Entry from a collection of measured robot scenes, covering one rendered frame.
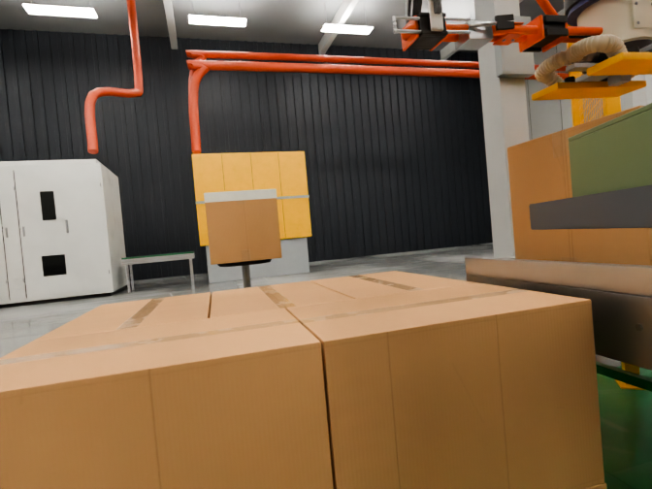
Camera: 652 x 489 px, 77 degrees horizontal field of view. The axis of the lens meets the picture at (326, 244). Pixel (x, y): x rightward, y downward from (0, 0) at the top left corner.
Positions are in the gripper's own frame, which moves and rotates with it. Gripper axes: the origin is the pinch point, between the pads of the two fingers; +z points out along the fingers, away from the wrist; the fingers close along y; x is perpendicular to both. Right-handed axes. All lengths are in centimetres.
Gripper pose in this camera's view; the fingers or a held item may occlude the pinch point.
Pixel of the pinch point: (426, 28)
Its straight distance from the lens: 114.5
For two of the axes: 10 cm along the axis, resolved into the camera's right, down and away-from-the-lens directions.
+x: -9.6, 0.9, -2.6
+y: -2.6, 0.0, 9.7
